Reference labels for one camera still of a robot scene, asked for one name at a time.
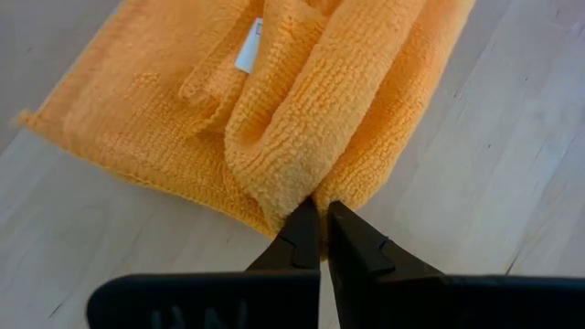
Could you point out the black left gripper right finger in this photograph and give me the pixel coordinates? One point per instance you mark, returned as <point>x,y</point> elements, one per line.
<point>393,301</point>

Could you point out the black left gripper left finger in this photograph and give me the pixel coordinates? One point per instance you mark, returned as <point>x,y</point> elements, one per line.
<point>256,301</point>

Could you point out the orange microfiber towel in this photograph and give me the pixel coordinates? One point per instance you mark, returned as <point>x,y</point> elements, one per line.
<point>320,114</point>

